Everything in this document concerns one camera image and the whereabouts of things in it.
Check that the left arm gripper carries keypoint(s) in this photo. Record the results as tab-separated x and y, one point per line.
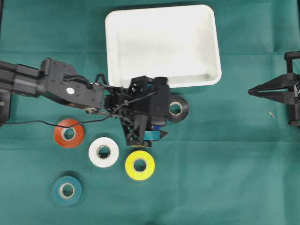
119	103

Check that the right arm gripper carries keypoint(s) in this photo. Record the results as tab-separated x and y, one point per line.
290	81

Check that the black tape roll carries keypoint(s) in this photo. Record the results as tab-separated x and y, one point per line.
178	109

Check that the yellow tape roll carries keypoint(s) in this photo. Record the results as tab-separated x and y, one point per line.
139	175

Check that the white tape roll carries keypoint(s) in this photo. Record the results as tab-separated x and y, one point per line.
96	145

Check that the red tape roll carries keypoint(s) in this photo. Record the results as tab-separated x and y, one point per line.
68	137

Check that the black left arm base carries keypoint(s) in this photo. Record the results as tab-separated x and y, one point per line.
5	101

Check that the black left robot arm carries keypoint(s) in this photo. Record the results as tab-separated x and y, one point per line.
59	82

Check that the blue tape roll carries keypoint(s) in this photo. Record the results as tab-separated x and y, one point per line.
153	127

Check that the teal tape roll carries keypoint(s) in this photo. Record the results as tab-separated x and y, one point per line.
57	191

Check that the white rectangular plastic tray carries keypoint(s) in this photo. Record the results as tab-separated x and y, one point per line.
178	42

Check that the green table cloth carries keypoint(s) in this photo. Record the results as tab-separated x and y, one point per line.
228	163

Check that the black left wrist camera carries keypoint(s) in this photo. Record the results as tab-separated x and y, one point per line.
156	105

